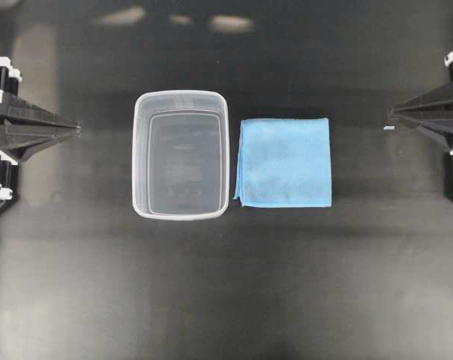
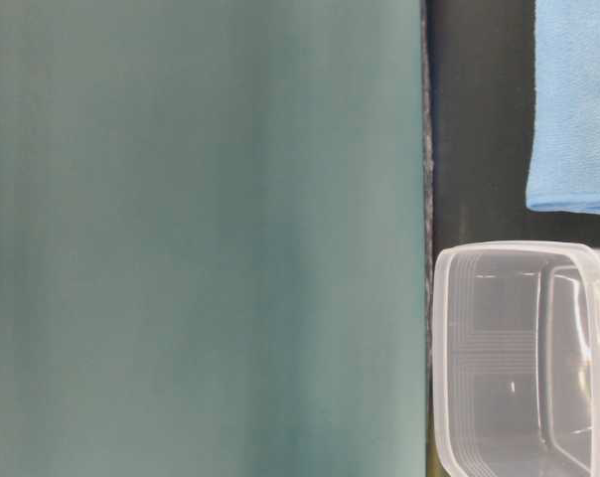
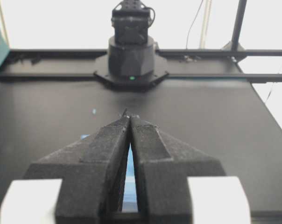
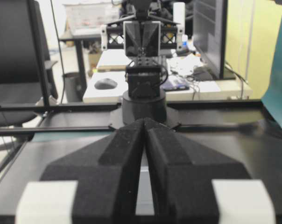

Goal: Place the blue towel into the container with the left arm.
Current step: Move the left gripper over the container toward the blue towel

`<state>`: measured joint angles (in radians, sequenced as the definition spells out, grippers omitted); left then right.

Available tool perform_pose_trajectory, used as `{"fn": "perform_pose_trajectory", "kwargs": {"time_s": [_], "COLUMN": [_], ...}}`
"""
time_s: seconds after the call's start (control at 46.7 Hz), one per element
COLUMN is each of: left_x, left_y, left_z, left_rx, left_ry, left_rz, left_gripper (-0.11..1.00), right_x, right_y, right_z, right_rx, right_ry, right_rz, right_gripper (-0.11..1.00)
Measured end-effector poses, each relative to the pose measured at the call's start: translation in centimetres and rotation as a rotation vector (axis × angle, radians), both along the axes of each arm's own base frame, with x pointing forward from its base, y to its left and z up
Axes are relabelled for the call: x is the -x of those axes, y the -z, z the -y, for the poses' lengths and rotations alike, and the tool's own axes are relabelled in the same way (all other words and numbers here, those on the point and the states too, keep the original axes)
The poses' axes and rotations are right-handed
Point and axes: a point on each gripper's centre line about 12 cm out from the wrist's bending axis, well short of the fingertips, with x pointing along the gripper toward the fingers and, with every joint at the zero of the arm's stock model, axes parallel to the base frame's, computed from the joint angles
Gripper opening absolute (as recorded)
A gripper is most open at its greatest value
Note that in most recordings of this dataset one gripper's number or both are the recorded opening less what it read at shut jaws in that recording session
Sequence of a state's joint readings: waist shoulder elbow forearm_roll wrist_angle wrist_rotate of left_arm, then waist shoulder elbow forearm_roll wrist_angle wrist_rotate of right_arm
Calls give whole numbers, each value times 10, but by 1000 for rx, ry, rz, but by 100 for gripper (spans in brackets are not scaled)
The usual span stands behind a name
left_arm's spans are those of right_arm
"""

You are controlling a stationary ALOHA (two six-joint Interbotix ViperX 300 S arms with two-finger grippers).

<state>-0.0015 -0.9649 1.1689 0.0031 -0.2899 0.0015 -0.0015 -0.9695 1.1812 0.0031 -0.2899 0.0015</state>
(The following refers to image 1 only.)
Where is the clear plastic container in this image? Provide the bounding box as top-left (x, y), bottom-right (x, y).
top-left (132, 90), bottom-right (230, 221)

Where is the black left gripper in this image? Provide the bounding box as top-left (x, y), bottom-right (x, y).
top-left (0, 56), bottom-right (80, 215)

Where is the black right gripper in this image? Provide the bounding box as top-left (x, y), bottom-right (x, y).
top-left (384, 51), bottom-right (453, 183)

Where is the blue folded towel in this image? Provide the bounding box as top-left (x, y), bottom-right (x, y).
top-left (234, 118), bottom-right (332, 209)

